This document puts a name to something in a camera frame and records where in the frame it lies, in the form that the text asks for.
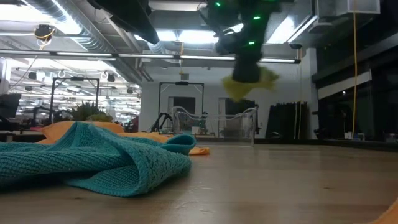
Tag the green microfiber towel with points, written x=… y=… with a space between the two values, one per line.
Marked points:
x=239 y=90

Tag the teal microfiber towel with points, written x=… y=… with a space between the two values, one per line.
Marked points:
x=93 y=155

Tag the orange microfiber towel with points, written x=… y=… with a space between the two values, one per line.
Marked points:
x=391 y=217
x=59 y=129

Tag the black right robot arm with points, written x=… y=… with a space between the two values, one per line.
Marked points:
x=248 y=28

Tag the clear plastic bin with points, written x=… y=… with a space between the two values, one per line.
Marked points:
x=217 y=124

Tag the black standing panels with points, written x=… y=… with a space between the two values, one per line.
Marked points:
x=286 y=121

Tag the long ceiling light bar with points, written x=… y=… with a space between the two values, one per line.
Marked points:
x=149 y=56

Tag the small potted green plant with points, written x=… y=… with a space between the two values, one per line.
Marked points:
x=90 y=113

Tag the black monitor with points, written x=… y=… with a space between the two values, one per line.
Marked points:
x=9 y=105

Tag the black gantry frame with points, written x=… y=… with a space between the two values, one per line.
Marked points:
x=182 y=83
x=74 y=79

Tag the black aluminium table frame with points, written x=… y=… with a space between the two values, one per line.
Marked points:
x=311 y=142

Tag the silver ventilation duct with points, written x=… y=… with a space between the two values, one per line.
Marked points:
x=93 y=40

